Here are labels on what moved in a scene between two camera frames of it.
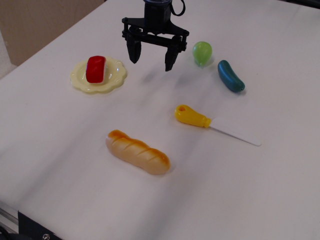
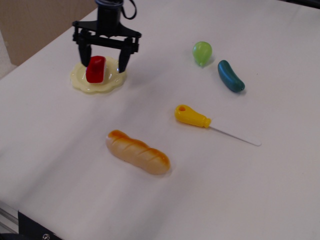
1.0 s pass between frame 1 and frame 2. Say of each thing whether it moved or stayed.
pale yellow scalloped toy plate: stayed
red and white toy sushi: stayed
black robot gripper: moved
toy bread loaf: stayed
